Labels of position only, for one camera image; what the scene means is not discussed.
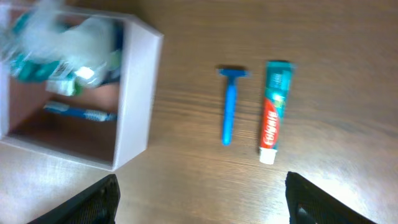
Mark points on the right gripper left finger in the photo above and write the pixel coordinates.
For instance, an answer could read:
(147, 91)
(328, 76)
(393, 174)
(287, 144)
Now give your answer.
(97, 204)

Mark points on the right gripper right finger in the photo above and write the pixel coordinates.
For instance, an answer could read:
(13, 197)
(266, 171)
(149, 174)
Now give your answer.
(308, 203)

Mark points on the blue white toothbrush with cap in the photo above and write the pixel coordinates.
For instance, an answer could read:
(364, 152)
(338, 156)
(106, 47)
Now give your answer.
(67, 110)

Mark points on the green white soap box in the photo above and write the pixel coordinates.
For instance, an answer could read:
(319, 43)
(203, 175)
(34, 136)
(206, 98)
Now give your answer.
(62, 81)

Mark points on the Colgate toothpaste tube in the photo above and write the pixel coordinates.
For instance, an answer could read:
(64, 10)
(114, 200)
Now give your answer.
(279, 74)

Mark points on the blue disposable razor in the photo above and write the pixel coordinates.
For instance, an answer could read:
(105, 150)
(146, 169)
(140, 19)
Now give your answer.
(232, 73)

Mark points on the clear spray bottle purple liquid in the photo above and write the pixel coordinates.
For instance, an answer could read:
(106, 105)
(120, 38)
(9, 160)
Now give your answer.
(89, 50)

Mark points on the teal mouthwash bottle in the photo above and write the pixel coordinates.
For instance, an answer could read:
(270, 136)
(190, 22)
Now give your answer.
(31, 67)

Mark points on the white square cardboard box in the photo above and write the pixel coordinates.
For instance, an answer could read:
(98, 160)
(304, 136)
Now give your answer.
(105, 145)

